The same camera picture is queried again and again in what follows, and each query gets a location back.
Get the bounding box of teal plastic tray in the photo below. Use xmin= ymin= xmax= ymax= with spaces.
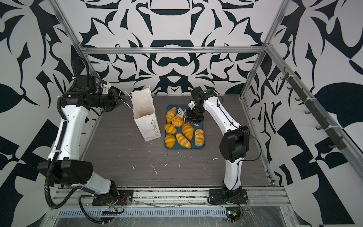
xmin=164 ymin=105 xmax=205 ymax=149

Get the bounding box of small electronics board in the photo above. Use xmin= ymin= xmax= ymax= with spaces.
xmin=226 ymin=207 xmax=244 ymax=223

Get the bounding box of fake croissant middle left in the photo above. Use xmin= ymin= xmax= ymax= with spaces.
xmin=164 ymin=123 xmax=177 ymax=134

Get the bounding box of black corrugated cable conduit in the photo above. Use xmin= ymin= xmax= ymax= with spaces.
xmin=43 ymin=56 xmax=90 ymax=210

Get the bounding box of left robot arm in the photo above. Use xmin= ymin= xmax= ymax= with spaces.
xmin=37 ymin=89 xmax=124 ymax=198

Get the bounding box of white paper gift bag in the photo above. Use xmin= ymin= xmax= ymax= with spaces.
xmin=119 ymin=85 xmax=161 ymax=141

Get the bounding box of round knotted fake bread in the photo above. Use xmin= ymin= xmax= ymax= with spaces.
xmin=171 ymin=115 xmax=184 ymax=127

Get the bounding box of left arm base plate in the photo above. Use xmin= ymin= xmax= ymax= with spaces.
xmin=92 ymin=190 xmax=134 ymax=206

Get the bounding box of fake croissant bottom centre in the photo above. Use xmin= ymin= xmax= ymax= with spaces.
xmin=176 ymin=133 xmax=192 ymax=149

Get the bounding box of aluminium cage frame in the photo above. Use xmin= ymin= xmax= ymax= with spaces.
xmin=49 ymin=1 xmax=363 ymax=177

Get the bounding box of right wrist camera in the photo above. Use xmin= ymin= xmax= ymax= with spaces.
xmin=188 ymin=100 xmax=196 ymax=110

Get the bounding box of flaky fake pastry right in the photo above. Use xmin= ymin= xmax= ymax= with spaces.
xmin=194 ymin=129 xmax=204 ymax=147

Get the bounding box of fake croissant bottom left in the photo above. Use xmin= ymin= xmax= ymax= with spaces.
xmin=164 ymin=134 xmax=176 ymax=148

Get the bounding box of black hook rack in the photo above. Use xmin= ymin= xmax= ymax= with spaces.
xmin=281 ymin=69 xmax=347 ymax=150

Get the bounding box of aluminium front rail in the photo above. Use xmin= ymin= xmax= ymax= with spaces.
xmin=48 ymin=186 xmax=293 ymax=208

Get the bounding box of fake croissant top left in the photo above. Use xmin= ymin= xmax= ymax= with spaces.
xmin=166 ymin=107 xmax=177 ymax=123

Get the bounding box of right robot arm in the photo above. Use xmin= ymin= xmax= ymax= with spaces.
xmin=184 ymin=87 xmax=250 ymax=193

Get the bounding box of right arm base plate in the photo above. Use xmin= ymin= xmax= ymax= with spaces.
xmin=207 ymin=187 xmax=249 ymax=205

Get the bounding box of fake croissant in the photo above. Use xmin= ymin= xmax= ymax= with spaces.
xmin=182 ymin=123 xmax=194 ymax=141
xmin=176 ymin=133 xmax=192 ymax=149
xmin=166 ymin=107 xmax=177 ymax=123
xmin=164 ymin=123 xmax=177 ymax=134
xmin=164 ymin=134 xmax=176 ymax=148

